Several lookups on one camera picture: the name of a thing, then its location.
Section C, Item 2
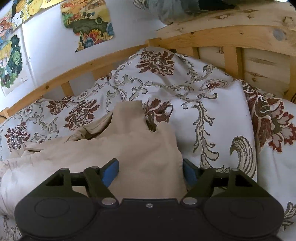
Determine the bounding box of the beige Champion hooded jacket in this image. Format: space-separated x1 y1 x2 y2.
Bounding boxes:
1 101 186 217

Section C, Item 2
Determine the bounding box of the plastic bag of clothes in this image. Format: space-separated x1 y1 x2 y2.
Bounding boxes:
133 0 245 25

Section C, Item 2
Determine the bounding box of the floral patterned white bedspread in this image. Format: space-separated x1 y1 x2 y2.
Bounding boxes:
1 47 295 240

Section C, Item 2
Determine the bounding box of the blond chibi character poster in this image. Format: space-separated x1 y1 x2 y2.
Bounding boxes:
1 34 29 96

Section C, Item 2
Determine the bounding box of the red haired character poster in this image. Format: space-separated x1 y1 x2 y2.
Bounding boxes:
0 10 12 41

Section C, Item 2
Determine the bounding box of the yellow poster top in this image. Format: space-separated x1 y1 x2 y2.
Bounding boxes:
11 0 63 25

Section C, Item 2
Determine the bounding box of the wooden bed frame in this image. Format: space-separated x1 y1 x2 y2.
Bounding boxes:
1 1 295 117

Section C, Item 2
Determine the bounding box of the landscape poster on wall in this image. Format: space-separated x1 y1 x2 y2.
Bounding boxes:
61 0 114 52

